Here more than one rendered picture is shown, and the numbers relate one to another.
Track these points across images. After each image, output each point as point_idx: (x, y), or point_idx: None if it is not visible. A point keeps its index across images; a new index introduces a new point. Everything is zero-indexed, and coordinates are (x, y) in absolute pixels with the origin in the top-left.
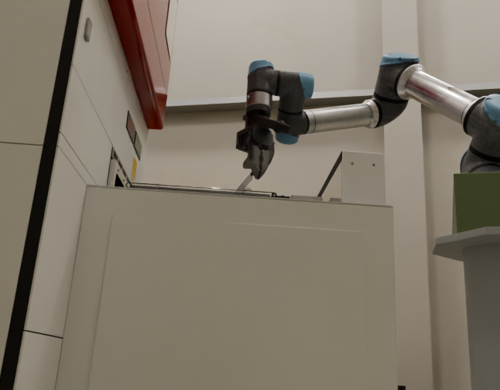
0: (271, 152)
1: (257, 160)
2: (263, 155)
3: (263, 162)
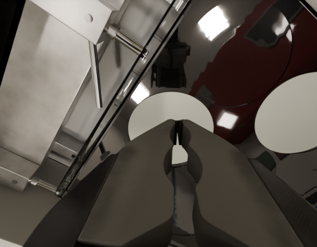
0: (73, 226)
1: (210, 152)
2: (164, 184)
3: (162, 153)
